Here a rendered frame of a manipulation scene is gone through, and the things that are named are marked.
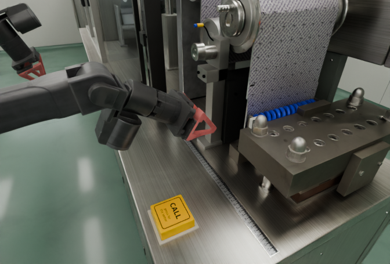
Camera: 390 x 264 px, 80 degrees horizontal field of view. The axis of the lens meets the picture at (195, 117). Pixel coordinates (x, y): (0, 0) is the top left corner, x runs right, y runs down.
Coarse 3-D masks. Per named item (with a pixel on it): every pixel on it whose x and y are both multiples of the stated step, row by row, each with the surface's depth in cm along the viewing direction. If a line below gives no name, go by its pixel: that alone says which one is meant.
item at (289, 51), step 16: (272, 16) 47; (288, 16) 49; (304, 16) 51; (320, 16) 53; (336, 16) 55; (272, 32) 49; (288, 32) 51; (304, 32) 53; (320, 32) 55; (256, 48) 49; (272, 48) 51; (288, 48) 53; (304, 48) 56; (320, 48) 58; (256, 64) 51; (272, 64) 53; (288, 64) 56; (304, 64) 58; (320, 64) 61; (256, 80) 53; (272, 80) 56; (288, 80) 58; (304, 80) 61; (256, 96) 56
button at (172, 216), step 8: (168, 200) 49; (176, 200) 49; (184, 200) 49; (152, 208) 48; (160, 208) 48; (168, 208) 48; (176, 208) 48; (184, 208) 48; (160, 216) 46; (168, 216) 46; (176, 216) 46; (184, 216) 46; (192, 216) 46; (160, 224) 44; (168, 224) 44; (176, 224) 44; (184, 224) 45; (192, 224) 46; (160, 232) 43; (168, 232) 44; (176, 232) 45
